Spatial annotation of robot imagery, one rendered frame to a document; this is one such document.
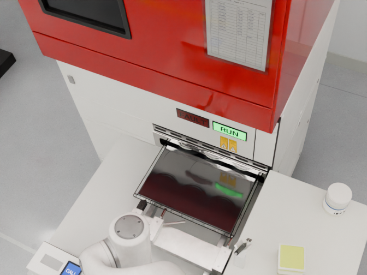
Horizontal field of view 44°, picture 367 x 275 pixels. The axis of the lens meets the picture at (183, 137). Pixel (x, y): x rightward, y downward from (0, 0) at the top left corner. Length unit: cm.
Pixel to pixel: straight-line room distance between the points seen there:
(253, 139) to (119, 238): 65
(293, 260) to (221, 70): 56
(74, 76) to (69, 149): 124
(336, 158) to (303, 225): 134
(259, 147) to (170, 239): 42
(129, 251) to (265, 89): 52
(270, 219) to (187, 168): 36
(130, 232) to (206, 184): 67
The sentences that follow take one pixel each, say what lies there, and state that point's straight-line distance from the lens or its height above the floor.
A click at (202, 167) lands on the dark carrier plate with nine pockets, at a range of 162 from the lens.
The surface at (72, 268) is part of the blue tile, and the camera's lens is 147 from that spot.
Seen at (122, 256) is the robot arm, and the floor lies 139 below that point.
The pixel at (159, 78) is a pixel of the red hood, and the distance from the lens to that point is 133.
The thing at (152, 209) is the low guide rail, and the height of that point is 85.
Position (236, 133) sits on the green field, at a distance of 145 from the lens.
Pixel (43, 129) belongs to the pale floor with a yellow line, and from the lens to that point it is 304.
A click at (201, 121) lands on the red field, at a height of 110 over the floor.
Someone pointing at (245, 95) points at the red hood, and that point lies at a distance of 121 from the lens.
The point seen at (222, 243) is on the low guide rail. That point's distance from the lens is 155.
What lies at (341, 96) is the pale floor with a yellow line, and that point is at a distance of 305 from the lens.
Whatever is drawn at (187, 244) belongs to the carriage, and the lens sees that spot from 152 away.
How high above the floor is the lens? 230
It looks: 55 degrees down
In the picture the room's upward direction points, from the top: 8 degrees counter-clockwise
